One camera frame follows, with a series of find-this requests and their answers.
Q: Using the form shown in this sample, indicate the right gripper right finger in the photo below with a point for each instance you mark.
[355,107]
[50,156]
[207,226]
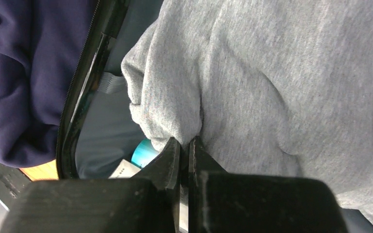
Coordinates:
[222,202]

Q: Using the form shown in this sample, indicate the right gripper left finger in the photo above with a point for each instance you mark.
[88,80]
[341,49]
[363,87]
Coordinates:
[147,202]

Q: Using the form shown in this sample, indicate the white black space suitcase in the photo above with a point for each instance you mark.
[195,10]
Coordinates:
[97,129]

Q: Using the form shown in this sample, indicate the grey garment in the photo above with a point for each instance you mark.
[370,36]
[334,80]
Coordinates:
[275,87]

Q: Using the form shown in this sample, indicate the navy blue garment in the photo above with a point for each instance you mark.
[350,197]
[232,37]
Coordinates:
[40,45]

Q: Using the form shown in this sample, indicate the white flat box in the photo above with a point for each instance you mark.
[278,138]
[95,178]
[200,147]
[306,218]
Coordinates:
[124,170]

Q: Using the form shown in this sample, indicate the teal white tube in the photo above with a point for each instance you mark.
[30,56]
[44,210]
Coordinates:
[144,154]

